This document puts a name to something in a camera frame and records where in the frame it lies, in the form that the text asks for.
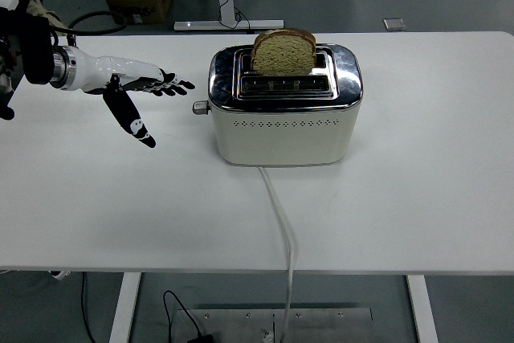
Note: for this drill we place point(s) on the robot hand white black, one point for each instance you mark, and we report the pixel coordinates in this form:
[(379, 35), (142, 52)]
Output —
[(104, 70)]

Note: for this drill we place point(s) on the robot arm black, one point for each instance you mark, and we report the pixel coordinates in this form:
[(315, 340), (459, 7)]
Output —
[(36, 50)]

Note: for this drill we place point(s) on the silver toaster lever knob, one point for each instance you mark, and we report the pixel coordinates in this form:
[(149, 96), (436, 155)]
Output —
[(200, 107)]

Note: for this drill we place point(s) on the cream chrome two-slot toaster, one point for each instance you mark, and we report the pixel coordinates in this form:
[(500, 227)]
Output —
[(281, 142)]

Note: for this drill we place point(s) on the brown cardboard box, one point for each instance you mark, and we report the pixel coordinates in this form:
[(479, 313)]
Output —
[(140, 5)]

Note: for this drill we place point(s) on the white side table top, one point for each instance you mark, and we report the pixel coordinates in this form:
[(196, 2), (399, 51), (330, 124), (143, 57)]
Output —
[(8, 1)]

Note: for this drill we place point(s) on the brown bread slice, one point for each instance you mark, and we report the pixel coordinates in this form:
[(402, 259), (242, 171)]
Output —
[(283, 55)]

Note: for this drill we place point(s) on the small white clip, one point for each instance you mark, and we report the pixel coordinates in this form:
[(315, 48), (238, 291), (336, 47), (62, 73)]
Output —
[(60, 274)]

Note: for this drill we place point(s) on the white table leg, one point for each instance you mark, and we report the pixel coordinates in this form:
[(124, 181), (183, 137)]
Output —
[(124, 307), (422, 311)]

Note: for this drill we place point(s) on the grey floor outlet plate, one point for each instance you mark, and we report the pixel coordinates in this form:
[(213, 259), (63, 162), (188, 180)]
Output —
[(394, 24)]

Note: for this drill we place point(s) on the grey metal plate with screws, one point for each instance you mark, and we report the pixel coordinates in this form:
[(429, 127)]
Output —
[(329, 327)]

